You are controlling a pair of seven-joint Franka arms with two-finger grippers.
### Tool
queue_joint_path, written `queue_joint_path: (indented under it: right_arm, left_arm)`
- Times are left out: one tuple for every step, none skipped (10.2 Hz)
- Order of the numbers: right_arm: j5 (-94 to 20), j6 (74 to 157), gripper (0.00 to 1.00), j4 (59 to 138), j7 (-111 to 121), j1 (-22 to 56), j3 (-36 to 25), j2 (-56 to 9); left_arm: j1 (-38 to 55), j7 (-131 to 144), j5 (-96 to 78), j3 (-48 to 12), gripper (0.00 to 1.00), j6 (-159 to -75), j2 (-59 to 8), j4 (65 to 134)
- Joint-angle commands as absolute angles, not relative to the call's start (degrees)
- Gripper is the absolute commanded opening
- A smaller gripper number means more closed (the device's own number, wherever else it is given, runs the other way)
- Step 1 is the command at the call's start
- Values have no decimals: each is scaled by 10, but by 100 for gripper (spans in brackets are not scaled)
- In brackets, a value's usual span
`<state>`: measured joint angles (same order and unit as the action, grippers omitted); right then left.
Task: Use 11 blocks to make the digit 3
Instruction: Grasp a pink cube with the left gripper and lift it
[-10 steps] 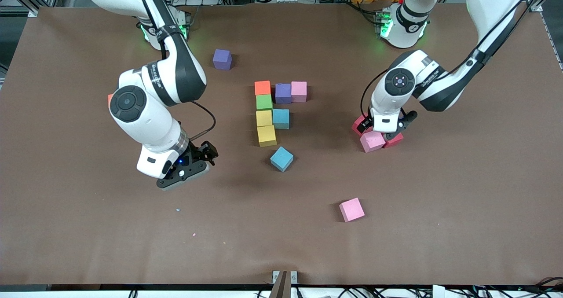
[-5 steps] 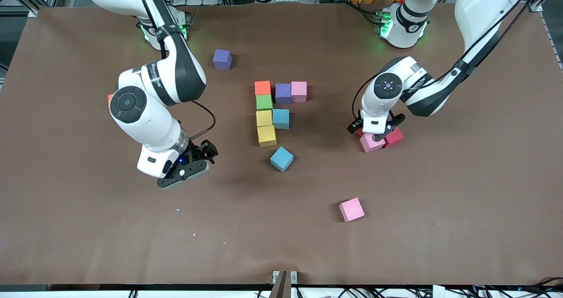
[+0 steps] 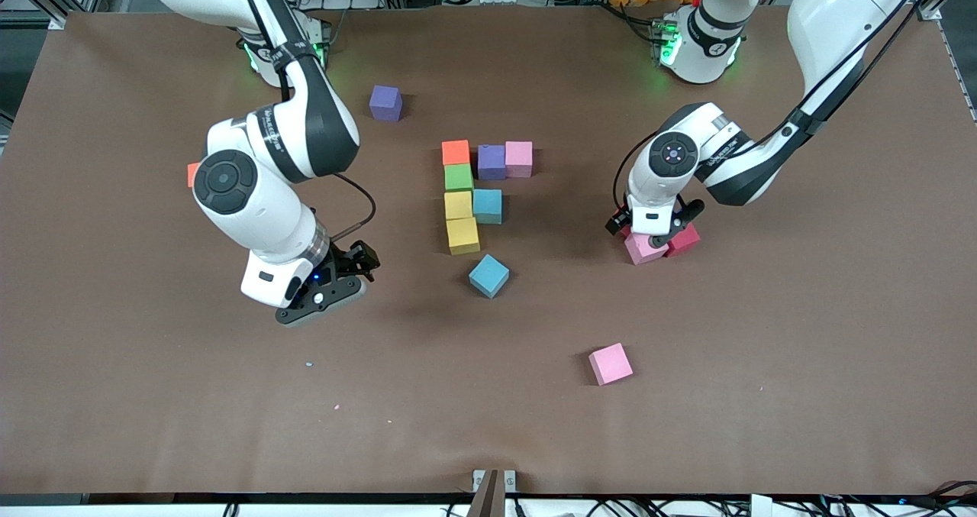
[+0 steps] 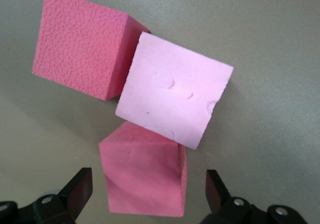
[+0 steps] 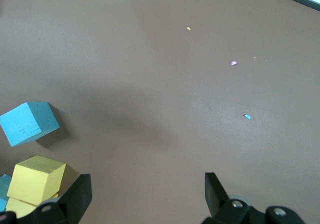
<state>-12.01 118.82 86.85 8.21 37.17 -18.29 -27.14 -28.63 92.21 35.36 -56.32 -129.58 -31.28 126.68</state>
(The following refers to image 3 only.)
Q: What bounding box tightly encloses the purple foam cube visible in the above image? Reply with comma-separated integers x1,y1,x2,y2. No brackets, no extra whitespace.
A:
369,85,404,123
478,144,507,181

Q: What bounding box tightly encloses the paper table cover sheet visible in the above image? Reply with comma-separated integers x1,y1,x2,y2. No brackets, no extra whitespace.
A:
0,4,977,496

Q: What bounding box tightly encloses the dented pink foam cube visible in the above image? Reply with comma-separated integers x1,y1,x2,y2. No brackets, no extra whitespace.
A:
624,231,669,266

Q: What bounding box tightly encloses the blue foam cube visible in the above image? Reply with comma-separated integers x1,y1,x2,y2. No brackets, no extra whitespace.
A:
472,189,503,225
468,254,511,299

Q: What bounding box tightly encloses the black cable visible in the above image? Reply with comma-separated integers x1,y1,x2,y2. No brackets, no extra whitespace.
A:
237,0,377,244
613,0,938,214

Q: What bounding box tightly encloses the metal mount bracket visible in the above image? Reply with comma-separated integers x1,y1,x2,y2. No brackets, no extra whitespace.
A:
472,469,518,517

